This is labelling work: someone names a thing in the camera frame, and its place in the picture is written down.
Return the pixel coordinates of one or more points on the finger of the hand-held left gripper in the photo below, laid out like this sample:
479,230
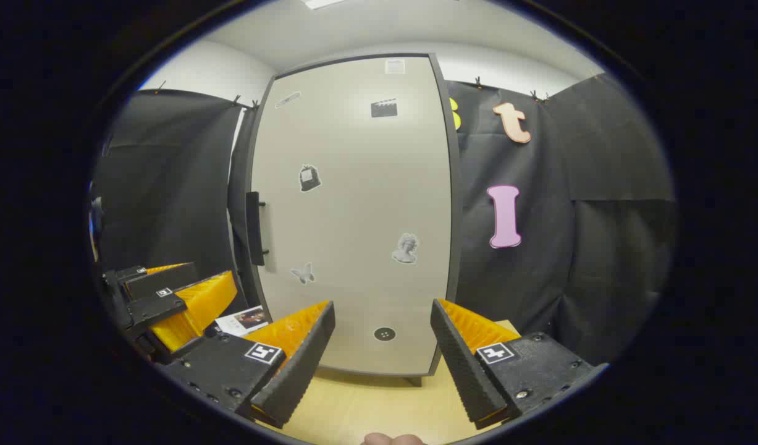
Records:
153,306
168,278

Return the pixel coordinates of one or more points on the white cover book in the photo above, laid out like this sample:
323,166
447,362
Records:
243,321

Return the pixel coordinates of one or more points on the dark grey cabinet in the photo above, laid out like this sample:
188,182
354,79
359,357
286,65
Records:
454,216

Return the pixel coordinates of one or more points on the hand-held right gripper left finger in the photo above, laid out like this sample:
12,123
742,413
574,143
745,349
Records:
298,371

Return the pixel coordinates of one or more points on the black backdrop cloth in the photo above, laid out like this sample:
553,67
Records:
601,247

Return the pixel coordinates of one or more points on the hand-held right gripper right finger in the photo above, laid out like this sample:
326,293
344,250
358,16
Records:
465,371

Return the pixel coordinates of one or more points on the light grey cabinet door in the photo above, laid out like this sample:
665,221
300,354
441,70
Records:
354,216

